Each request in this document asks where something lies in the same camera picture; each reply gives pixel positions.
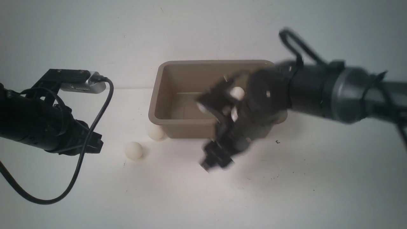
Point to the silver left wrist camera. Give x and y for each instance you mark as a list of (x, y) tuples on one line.
[(79, 81)]

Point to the white ping-pong ball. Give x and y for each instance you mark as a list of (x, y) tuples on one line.
[(134, 150), (237, 93), (155, 133)]

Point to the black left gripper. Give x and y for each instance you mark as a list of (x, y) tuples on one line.
[(72, 141)]

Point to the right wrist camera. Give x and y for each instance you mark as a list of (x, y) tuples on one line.
[(217, 100)]

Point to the tan plastic bin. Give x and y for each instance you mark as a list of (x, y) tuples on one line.
[(179, 83)]

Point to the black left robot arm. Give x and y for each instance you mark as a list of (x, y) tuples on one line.
[(34, 119)]

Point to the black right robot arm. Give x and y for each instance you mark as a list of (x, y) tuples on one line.
[(336, 92)]

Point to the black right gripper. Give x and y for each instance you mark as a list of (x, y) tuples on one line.
[(264, 105)]

